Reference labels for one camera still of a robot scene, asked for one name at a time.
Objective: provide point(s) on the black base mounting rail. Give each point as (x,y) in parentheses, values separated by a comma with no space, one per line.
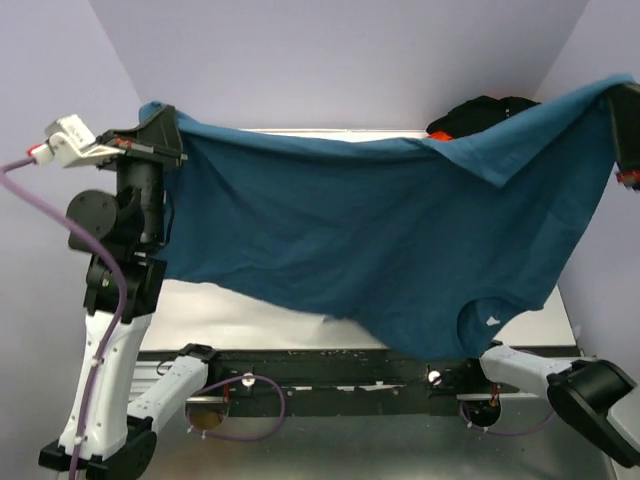
(331,383)

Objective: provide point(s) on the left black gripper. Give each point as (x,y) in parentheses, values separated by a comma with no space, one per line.
(158,139)

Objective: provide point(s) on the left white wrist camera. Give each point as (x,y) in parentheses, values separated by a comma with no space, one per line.
(69,142)

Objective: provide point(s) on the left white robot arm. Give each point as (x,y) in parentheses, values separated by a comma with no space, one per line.
(107,436)

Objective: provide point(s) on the teal blue t shirt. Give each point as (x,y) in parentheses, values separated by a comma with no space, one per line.
(432,247)

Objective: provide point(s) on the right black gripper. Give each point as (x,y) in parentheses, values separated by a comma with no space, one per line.
(624,101)

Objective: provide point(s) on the black t shirt pile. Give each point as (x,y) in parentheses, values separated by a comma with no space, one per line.
(479,114)

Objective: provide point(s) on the orange t shirt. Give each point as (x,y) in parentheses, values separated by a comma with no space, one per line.
(440,136)

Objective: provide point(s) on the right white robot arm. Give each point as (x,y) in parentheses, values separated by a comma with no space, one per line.
(595,397)

